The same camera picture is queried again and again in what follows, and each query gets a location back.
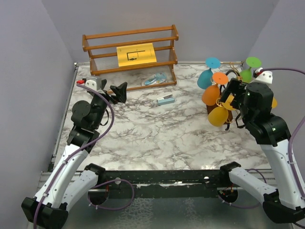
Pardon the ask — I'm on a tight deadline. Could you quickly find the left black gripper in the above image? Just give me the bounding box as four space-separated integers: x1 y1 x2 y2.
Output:
91 79 127 128

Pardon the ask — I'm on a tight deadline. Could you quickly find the orange wine glass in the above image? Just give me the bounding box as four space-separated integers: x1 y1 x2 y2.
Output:
202 72 228 106

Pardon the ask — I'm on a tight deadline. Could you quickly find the blue wine glass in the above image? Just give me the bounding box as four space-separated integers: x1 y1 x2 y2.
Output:
197 57 221 90

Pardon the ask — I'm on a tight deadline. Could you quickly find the yellow wine glass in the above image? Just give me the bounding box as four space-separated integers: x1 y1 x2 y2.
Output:
208 95 236 127
272 97 278 109

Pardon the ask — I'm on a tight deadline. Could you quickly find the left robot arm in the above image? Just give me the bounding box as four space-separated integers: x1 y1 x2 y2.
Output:
21 80 127 229

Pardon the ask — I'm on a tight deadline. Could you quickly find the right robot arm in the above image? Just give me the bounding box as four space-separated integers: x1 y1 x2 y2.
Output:
219 79 305 223

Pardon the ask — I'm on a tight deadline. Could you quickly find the wine glass rack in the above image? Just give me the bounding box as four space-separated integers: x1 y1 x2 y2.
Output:
202 62 242 131

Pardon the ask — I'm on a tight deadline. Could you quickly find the wooden shelf rack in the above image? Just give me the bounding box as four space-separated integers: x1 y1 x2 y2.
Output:
82 24 179 87

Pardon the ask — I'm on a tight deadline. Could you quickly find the green wine glass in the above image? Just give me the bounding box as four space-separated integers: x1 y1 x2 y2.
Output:
240 56 262 83

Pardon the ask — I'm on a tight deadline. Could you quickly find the yellow book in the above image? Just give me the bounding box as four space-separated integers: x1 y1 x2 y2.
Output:
116 43 157 67

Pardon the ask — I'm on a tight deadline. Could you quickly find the blue correction tape package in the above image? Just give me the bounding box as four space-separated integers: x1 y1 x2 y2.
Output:
141 73 167 86

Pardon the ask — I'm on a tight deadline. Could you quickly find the light blue stapler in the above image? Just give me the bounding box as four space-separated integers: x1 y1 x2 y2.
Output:
157 94 175 105

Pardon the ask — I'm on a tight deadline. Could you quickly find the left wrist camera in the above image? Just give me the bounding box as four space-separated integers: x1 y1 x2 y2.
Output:
76 76 102 91

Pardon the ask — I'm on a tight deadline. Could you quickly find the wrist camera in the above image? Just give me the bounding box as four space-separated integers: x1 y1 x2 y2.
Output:
252 67 273 85
76 76 102 91

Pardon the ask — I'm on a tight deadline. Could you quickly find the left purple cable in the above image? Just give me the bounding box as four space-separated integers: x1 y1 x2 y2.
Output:
32 83 115 229

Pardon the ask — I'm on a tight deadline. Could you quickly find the purple cable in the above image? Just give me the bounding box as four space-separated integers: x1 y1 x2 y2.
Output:
32 83 115 229
258 67 305 198

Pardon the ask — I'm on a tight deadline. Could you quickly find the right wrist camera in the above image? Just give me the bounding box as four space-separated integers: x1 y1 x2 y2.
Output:
252 67 273 85

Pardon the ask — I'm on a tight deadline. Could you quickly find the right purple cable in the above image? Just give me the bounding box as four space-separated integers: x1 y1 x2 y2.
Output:
258 67 305 198

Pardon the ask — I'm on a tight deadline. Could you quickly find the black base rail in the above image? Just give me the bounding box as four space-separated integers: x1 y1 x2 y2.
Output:
84 162 241 200

